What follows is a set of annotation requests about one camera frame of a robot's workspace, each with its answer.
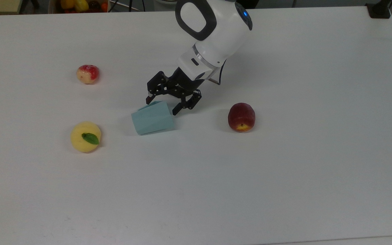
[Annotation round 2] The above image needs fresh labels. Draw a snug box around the red toy strawberry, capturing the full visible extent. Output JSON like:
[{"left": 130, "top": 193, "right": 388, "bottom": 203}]
[{"left": 76, "top": 64, "right": 100, "bottom": 85}]

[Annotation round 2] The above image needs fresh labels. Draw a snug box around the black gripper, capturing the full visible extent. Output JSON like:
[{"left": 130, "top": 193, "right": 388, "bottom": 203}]
[{"left": 145, "top": 66, "right": 206, "bottom": 116}]

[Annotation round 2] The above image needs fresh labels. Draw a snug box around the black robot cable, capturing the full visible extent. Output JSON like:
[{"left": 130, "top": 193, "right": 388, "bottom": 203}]
[{"left": 207, "top": 60, "right": 226, "bottom": 85}]

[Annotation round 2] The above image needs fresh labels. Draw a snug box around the black tripod stand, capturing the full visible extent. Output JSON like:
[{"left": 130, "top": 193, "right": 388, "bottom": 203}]
[{"left": 109, "top": 0, "right": 146, "bottom": 12}]

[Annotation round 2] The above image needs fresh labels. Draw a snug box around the container of colourful toy fruit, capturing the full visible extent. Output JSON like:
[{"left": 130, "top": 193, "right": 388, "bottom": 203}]
[{"left": 48, "top": 0, "right": 110, "bottom": 14}]

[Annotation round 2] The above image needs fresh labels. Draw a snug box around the yellow toy fruit green leaf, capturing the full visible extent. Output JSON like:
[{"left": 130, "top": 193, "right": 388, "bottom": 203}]
[{"left": 70, "top": 121, "right": 102, "bottom": 153}]

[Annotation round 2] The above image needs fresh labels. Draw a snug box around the red apple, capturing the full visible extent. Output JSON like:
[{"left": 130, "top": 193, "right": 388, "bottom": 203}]
[{"left": 228, "top": 102, "right": 256, "bottom": 133}]

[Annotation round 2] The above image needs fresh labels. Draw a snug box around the light blue faceted mug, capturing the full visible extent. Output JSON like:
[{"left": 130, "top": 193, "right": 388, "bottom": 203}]
[{"left": 131, "top": 100, "right": 175, "bottom": 136}]

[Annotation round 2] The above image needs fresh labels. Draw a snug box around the black table clamp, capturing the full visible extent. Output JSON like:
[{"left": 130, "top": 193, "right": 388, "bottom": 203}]
[{"left": 365, "top": 0, "right": 392, "bottom": 19}]

